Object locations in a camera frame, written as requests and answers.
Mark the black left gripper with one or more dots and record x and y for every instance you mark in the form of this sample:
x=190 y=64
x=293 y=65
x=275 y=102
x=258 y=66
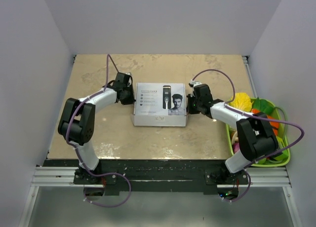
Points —
x=132 y=100

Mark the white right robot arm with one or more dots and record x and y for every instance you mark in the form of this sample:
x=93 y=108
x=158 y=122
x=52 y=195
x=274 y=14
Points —
x=255 y=134

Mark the purple onion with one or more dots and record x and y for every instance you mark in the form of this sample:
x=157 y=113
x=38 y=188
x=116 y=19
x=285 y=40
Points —
x=235 y=147

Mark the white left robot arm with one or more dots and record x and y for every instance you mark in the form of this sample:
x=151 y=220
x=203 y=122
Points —
x=77 y=121

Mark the white clipper kit box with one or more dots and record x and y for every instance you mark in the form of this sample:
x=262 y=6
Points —
x=160 y=105

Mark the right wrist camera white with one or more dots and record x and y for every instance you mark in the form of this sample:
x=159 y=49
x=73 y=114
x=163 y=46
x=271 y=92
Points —
x=194 y=83

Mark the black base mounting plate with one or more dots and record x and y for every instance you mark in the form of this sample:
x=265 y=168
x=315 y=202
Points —
x=113 y=176

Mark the green plastic basket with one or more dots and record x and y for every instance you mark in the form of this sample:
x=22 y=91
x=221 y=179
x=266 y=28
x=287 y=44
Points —
x=273 y=112

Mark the yellow napa cabbage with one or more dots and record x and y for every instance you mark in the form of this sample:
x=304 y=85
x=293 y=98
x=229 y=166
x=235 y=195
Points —
x=241 y=102

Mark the aluminium frame rail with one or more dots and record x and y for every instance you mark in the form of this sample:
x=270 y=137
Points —
x=53 y=177

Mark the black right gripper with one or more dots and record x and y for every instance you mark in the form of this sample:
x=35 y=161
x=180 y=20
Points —
x=188 y=108

